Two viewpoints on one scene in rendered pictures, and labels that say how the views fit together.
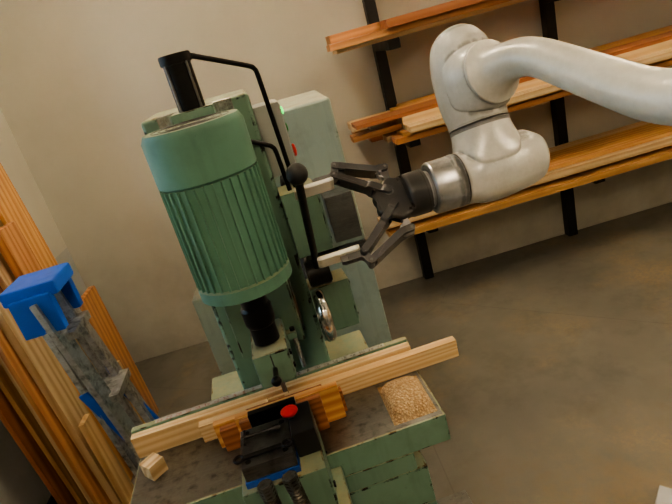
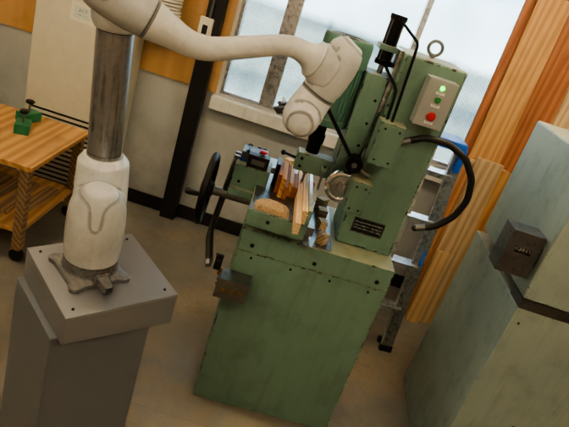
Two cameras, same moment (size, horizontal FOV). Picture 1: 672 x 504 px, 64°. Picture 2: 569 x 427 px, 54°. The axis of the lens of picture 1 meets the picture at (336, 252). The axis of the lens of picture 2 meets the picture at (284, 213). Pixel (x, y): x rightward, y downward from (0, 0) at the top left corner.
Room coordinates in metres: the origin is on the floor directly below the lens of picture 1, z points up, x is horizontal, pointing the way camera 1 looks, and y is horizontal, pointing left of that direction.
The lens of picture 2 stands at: (0.94, -1.84, 1.67)
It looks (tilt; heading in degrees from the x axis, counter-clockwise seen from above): 23 degrees down; 91
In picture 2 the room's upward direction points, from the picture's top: 18 degrees clockwise
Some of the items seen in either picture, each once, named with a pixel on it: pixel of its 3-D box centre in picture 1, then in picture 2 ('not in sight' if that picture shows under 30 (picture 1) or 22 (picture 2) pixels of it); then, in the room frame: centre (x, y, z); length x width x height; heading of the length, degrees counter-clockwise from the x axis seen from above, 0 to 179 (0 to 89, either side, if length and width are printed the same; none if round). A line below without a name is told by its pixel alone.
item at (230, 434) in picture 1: (284, 418); (286, 181); (0.88, 0.19, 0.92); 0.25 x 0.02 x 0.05; 95
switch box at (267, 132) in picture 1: (274, 137); (433, 102); (1.27, 0.07, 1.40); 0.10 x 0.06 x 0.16; 5
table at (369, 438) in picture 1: (290, 460); (269, 189); (0.83, 0.19, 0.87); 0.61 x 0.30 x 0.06; 95
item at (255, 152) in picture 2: (279, 440); (256, 156); (0.74, 0.18, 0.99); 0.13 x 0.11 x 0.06; 95
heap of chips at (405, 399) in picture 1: (404, 393); (273, 205); (0.87, -0.05, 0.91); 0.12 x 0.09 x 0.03; 5
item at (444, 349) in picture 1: (331, 388); (298, 196); (0.95, 0.09, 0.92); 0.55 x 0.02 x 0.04; 95
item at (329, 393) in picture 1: (291, 415); (283, 179); (0.87, 0.17, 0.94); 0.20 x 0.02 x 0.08; 95
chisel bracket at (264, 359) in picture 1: (274, 353); (312, 164); (0.96, 0.18, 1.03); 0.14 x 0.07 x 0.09; 5
